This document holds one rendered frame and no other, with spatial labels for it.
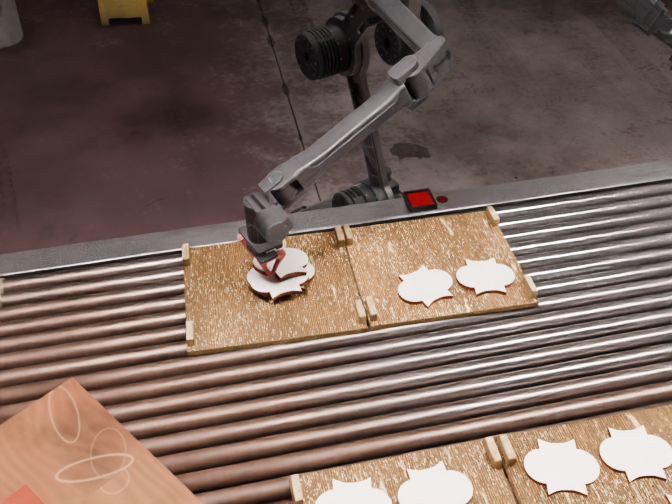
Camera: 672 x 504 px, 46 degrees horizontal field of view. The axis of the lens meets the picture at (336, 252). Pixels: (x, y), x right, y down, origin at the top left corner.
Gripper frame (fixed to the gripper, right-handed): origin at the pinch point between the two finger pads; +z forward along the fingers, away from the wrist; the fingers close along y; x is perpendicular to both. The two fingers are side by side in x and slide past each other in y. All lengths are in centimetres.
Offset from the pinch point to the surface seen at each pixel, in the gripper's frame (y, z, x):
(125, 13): -333, 97, 82
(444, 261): 17.4, 7.9, 41.4
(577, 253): 32, 11, 73
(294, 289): 8.4, 3.4, 3.3
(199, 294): -5.7, 6.5, -14.9
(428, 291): 24.4, 6.4, 30.7
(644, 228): 35, 11, 95
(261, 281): 1.8, 3.3, -1.9
